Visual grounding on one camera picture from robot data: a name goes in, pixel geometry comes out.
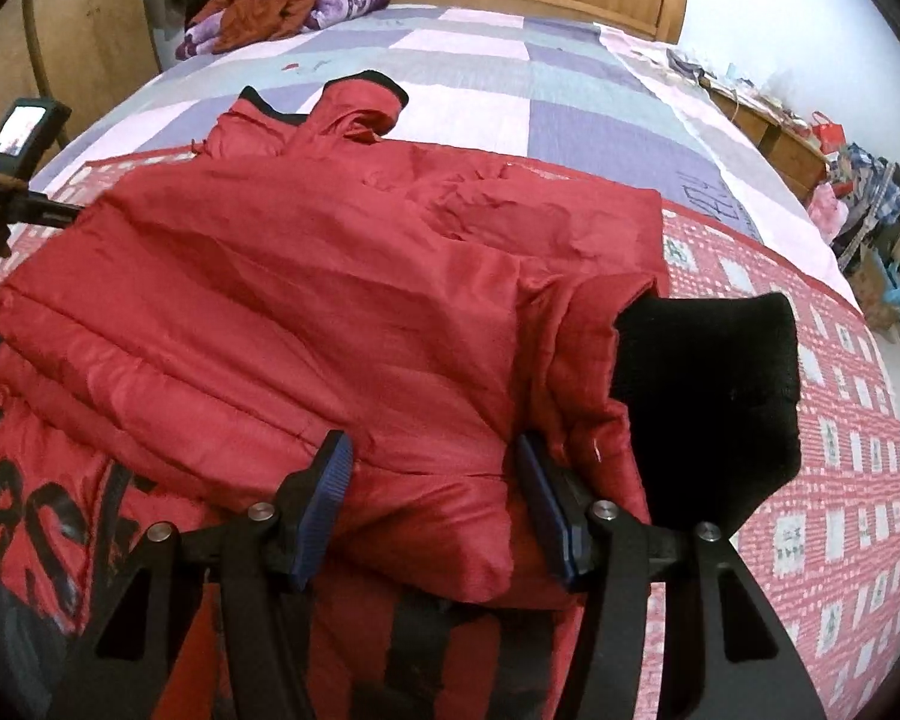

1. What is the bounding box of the plaid clothes pile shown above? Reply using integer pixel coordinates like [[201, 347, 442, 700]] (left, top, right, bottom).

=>
[[829, 143, 900, 273]]

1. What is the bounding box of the pink plush bag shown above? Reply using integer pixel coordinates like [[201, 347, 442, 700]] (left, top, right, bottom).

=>
[[806, 182, 848, 244]]

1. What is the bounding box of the purple patterned pillow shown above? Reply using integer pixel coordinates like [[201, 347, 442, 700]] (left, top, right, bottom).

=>
[[175, 0, 390, 60]]

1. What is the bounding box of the red and black jacket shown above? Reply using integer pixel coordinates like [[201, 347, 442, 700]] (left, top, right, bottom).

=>
[[0, 68, 805, 720]]

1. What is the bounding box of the wooden nightstand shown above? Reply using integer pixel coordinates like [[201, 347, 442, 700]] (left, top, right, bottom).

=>
[[702, 76, 827, 206]]

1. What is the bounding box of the wooden wardrobe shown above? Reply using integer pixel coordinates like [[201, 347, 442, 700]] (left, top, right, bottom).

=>
[[0, 0, 159, 153]]

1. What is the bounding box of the pastel checkered bed quilt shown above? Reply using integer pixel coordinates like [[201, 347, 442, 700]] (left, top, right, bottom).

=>
[[35, 5, 852, 298]]

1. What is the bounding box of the red checkered mat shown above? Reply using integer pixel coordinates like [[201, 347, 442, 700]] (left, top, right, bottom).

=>
[[0, 145, 900, 720]]

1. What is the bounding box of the red bag on nightstand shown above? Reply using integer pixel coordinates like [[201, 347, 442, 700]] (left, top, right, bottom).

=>
[[811, 110, 847, 154]]

